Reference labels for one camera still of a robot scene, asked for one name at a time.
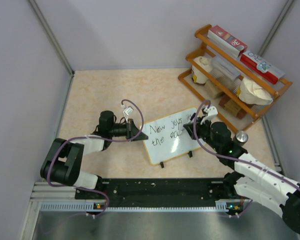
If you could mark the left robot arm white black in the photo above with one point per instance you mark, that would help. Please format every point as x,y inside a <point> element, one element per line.
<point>63,161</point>

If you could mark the grey clear plastic box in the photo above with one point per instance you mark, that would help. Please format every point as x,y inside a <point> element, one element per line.
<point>225,73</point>

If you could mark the red toothpaste box upper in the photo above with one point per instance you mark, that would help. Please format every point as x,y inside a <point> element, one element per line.
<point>226,41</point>

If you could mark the brown red blocks on shelf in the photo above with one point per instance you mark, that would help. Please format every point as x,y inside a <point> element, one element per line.
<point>232,107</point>

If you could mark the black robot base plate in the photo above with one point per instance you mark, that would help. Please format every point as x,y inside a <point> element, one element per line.
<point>165,192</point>

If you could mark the wooden two tier shelf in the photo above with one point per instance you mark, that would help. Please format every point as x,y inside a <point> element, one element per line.
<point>255,112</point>

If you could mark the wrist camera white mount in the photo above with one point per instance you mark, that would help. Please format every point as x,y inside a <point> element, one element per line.
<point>127,110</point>
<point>209,113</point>

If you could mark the red toothpaste box lower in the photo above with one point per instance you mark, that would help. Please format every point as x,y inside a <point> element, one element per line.
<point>262,67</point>

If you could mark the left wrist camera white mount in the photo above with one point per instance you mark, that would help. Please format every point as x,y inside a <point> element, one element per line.
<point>127,110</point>

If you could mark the white board yellow frame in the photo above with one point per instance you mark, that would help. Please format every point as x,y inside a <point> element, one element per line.
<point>163,142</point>

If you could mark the red toothpaste box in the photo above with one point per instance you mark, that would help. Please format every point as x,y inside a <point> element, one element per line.
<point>262,67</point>
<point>226,41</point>

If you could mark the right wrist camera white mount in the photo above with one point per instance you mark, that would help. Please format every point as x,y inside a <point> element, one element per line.
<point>209,113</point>

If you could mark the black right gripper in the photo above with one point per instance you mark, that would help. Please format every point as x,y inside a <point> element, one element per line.
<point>198,126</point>

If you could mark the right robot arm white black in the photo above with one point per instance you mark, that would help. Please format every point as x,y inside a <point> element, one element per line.
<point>250,177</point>

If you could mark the black board stand foot right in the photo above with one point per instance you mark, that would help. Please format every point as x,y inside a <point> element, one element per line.
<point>190,154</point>

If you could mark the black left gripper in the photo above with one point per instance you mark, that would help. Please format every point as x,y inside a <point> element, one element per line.
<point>132,131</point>

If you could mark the tan block on shelf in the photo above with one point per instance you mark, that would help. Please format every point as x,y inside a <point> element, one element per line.
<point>213,91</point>

